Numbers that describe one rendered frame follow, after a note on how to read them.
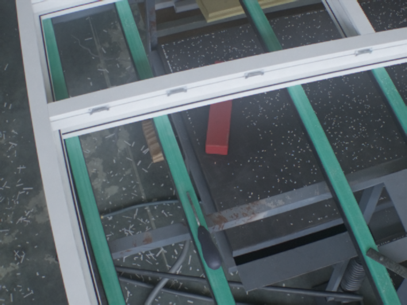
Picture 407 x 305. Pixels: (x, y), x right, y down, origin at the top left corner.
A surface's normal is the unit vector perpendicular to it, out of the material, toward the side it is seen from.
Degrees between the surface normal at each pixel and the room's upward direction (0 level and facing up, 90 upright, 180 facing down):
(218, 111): 0
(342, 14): 90
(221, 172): 0
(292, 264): 0
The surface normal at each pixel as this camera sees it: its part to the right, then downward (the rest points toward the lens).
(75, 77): 0.00, -0.54
